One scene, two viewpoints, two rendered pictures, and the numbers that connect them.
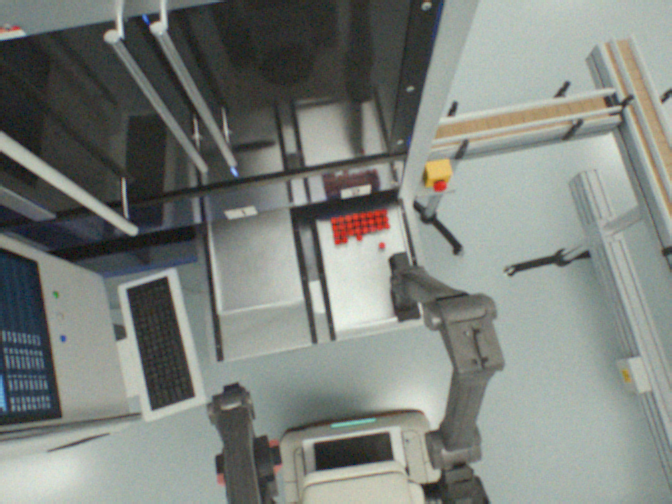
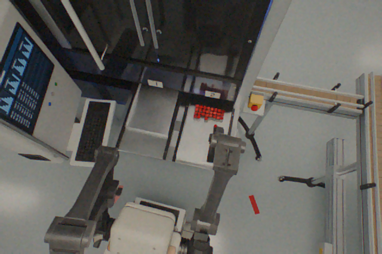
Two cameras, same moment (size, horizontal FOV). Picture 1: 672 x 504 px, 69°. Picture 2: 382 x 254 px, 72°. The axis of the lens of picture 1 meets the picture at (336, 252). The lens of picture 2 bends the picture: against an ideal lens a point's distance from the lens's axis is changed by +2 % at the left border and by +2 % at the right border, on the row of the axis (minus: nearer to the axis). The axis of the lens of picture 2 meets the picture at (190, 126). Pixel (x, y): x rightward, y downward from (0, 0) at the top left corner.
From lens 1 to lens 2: 0.24 m
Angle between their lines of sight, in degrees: 8
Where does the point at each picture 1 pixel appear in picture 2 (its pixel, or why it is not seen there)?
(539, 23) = (345, 65)
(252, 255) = (153, 107)
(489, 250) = (274, 164)
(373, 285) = (203, 143)
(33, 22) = not seen: outside the picture
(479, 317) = (235, 146)
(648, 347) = (338, 241)
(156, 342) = (91, 130)
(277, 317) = (151, 140)
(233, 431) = (101, 161)
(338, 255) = (193, 123)
